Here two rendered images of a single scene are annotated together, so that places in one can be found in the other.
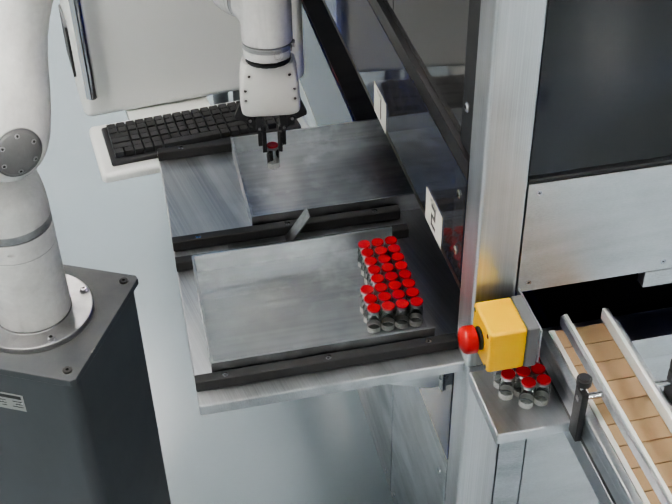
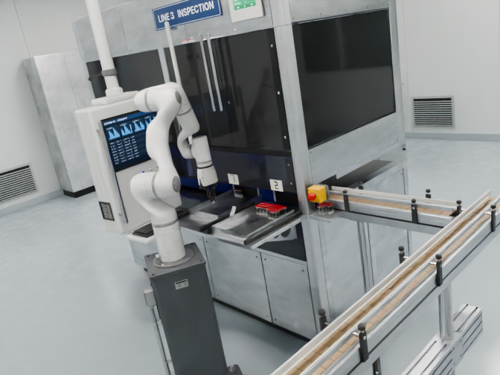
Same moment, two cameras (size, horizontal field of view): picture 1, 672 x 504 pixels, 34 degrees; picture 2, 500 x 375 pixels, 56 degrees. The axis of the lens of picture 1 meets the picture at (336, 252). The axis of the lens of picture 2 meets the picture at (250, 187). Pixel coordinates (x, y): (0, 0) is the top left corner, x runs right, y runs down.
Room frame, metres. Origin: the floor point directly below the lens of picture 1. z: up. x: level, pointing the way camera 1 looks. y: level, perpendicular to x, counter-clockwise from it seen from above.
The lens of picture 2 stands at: (-0.64, 1.15, 1.77)
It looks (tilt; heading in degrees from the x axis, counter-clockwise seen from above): 17 degrees down; 330
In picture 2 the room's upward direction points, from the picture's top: 10 degrees counter-clockwise
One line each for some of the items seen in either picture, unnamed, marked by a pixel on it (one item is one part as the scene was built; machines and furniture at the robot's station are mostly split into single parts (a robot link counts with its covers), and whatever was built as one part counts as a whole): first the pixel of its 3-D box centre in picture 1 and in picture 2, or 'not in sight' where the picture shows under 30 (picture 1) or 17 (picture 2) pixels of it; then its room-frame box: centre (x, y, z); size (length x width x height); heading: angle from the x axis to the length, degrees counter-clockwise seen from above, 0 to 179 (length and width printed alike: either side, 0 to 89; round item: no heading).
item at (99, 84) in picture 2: not in sight; (111, 100); (2.88, 0.15, 1.51); 0.48 x 0.01 x 0.59; 12
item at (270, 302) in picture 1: (308, 298); (253, 220); (1.30, 0.05, 0.90); 0.34 x 0.26 x 0.04; 101
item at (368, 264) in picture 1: (375, 284); (268, 211); (1.32, -0.06, 0.90); 0.18 x 0.02 x 0.05; 12
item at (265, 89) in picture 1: (269, 81); (207, 174); (1.61, 0.11, 1.12); 0.10 x 0.08 x 0.11; 95
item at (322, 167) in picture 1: (332, 170); (225, 204); (1.66, 0.00, 0.90); 0.34 x 0.26 x 0.04; 102
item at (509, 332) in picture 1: (503, 333); (318, 193); (1.11, -0.23, 1.00); 0.08 x 0.07 x 0.07; 102
